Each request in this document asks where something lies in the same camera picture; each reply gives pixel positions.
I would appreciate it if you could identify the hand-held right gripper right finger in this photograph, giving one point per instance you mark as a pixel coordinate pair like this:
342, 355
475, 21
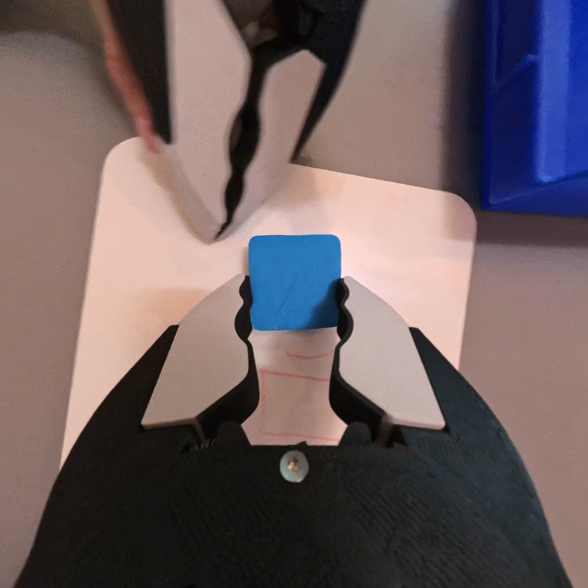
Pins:
386, 367

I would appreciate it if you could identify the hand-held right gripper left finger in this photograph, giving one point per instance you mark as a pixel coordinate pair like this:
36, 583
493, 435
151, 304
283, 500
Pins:
202, 363

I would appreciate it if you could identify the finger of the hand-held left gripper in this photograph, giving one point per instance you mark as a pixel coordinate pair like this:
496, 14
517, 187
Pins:
202, 115
285, 115

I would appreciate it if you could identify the blue whiteboard eraser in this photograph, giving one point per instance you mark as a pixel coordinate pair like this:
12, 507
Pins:
294, 285

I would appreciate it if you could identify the white whiteboard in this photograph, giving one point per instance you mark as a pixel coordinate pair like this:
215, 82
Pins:
390, 239

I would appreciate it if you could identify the blue storage bin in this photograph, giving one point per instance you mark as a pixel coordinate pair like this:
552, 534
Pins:
537, 101

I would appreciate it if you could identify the person's left hand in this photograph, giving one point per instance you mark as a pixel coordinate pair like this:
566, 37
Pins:
121, 69

